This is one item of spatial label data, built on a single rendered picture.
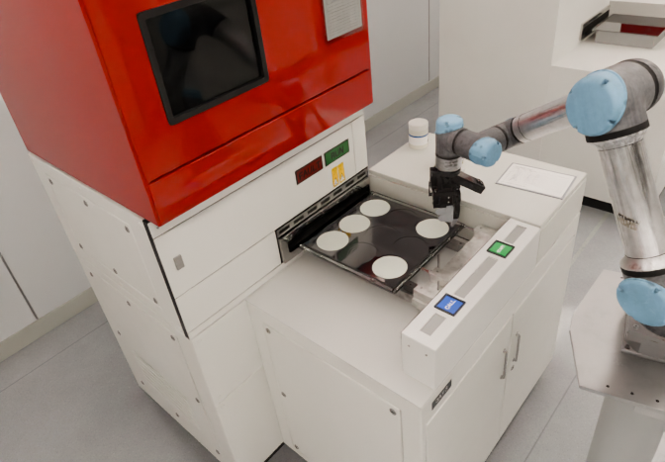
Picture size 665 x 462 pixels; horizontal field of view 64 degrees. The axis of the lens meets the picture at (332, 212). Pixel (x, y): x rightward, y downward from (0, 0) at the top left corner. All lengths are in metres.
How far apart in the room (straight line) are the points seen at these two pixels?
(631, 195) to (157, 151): 0.98
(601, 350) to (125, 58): 1.27
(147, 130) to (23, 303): 1.97
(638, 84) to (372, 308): 0.85
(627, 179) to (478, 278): 0.45
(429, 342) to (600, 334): 0.48
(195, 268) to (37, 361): 1.70
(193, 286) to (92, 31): 0.70
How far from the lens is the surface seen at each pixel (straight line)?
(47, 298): 3.10
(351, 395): 1.51
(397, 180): 1.82
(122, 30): 1.15
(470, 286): 1.41
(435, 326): 1.30
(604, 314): 1.60
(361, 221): 1.73
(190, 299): 1.50
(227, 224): 1.48
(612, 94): 1.14
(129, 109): 1.18
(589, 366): 1.46
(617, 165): 1.20
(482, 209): 1.68
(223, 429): 1.89
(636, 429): 1.73
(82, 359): 2.93
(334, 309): 1.55
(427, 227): 1.69
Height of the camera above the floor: 1.90
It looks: 34 degrees down
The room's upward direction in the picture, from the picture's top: 7 degrees counter-clockwise
